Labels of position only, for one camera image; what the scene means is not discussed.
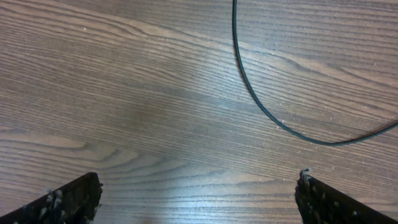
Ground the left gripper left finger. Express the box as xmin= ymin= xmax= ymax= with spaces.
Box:
xmin=1 ymin=172 xmax=103 ymax=224

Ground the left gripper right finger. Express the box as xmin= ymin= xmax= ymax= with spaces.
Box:
xmin=295 ymin=169 xmax=397 ymax=224

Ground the black USB cable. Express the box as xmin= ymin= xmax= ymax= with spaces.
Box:
xmin=231 ymin=0 xmax=398 ymax=147

